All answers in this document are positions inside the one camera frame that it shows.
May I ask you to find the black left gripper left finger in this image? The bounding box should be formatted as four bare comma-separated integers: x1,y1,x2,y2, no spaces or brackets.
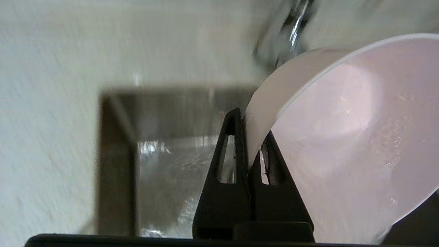
192,108,252,240

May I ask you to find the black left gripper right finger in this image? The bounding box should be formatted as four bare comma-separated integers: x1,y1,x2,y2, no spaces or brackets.
249,130,315,242

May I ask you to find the pink bowl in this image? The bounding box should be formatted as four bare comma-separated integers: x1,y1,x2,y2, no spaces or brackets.
244,33,439,245

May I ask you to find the chrome faucet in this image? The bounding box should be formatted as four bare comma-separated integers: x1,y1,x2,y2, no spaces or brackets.
252,0,318,71

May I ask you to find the stainless steel sink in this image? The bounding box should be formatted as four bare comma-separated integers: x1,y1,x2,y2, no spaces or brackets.
97,86,262,238

